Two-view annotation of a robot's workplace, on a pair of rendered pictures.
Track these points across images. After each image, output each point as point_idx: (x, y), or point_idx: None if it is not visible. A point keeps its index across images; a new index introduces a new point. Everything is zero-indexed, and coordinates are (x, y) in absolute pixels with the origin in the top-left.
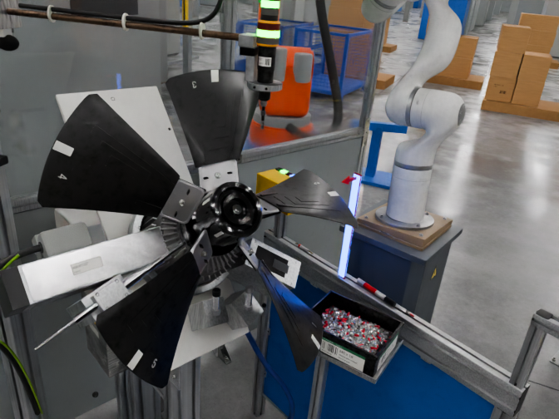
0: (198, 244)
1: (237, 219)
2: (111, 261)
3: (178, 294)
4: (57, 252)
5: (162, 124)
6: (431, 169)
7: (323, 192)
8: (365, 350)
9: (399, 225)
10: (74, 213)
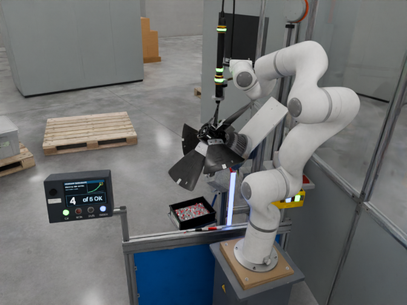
0: None
1: (202, 133)
2: None
3: (192, 138)
4: (220, 124)
5: (274, 121)
6: (251, 224)
7: (224, 162)
8: (174, 204)
9: (241, 239)
10: None
